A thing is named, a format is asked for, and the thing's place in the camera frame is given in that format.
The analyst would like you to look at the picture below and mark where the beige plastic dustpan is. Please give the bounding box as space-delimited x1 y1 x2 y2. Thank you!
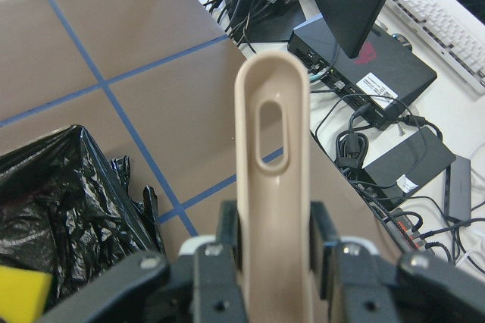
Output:
234 51 313 322

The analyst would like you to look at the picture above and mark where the black power adapter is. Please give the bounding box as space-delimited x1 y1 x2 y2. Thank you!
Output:
358 127 455 211

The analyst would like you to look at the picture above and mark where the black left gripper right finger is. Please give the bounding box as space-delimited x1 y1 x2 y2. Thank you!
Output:
309 201 340 296

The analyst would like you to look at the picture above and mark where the white keyboard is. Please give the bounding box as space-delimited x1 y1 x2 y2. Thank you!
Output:
386 0 484 95

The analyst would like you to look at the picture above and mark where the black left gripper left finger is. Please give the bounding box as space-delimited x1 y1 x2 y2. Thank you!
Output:
216 200 243 266

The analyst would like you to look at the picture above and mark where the black mini computer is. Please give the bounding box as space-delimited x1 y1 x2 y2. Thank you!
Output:
288 16 437 130

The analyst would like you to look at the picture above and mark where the black lined trash bin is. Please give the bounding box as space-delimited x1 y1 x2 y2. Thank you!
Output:
1 125 164 308

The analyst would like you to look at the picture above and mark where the yellow green sponge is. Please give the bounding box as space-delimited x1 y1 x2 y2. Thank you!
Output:
1 265 52 322

